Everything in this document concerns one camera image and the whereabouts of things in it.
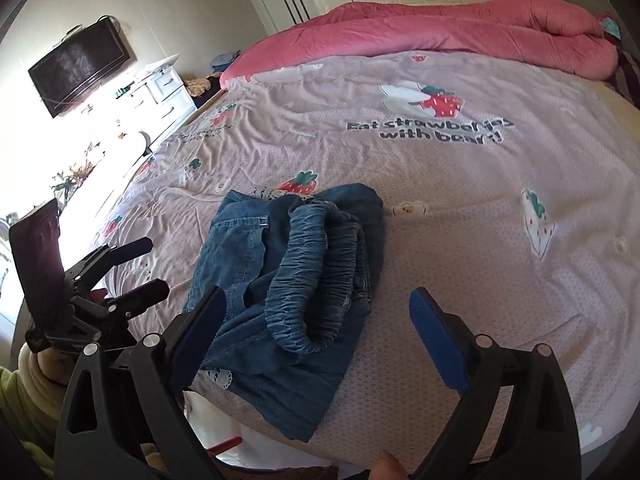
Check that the pink strawberry printed blanket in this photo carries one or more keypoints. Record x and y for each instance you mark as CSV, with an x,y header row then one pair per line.
x,y
450,210

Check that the black wall television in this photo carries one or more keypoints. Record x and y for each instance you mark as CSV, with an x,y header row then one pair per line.
x,y
75,67

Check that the blue folded cloth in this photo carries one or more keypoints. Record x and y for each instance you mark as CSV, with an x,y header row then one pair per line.
x,y
224,62

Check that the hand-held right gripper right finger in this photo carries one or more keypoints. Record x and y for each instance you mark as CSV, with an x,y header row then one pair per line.
x,y
435,342

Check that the white chest of drawers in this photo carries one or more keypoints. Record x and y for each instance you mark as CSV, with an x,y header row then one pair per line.
x,y
165,90

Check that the white cloth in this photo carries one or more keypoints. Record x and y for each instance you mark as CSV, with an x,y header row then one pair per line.
x,y
260,440

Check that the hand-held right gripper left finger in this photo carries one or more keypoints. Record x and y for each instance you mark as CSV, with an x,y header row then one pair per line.
x,y
200,332

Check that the beige bed sheet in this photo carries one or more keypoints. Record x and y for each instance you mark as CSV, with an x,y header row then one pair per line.
x,y
620,105

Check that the red stick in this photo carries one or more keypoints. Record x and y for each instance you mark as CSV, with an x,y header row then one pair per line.
x,y
227,446

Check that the potted flowers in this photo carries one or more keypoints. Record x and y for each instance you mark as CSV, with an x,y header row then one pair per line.
x,y
72,172

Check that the purple striped cloth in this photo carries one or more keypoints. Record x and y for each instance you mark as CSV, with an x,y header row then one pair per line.
x,y
629,75

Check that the teal patterned cloth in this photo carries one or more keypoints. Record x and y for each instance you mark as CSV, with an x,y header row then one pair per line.
x,y
611,27

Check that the pink quilt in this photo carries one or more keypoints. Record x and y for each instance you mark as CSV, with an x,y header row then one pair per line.
x,y
400,25

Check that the person's right hand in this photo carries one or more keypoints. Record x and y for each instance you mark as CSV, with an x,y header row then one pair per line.
x,y
389,467

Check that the yellow cloth pile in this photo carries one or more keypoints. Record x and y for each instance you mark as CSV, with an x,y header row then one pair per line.
x,y
200,85

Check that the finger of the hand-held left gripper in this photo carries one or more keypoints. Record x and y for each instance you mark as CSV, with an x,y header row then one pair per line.
x,y
140,295
120,252

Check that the blue denim pants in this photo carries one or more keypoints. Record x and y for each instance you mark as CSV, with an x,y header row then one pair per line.
x,y
300,260

